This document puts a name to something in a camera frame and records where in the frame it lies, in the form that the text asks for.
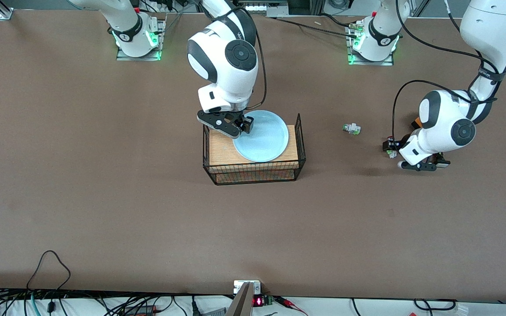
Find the red clip test lead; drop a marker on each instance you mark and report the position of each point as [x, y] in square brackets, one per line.
[290, 303]

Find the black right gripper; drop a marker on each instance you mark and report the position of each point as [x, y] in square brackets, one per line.
[240, 117]

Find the small red display module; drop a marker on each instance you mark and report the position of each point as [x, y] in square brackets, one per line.
[262, 301]

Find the light blue round plate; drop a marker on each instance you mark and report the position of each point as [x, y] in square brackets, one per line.
[266, 140]

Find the black square push button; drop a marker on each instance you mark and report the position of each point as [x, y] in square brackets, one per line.
[442, 163]

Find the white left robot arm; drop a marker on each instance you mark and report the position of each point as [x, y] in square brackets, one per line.
[444, 125]

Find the green push button switch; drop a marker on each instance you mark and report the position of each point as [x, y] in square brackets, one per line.
[352, 128]

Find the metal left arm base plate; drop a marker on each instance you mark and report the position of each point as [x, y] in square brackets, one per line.
[349, 55]

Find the grey metal camera bracket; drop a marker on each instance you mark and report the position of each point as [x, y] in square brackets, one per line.
[242, 303]

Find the orange button enclosure box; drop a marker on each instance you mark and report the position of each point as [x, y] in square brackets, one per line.
[416, 122]

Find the red push button switch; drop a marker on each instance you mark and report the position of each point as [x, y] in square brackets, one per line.
[392, 153]

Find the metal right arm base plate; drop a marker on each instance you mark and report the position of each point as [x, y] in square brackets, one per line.
[161, 39]

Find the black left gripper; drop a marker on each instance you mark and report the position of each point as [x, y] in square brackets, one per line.
[404, 141]

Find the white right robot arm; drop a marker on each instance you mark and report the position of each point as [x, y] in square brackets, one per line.
[226, 57]

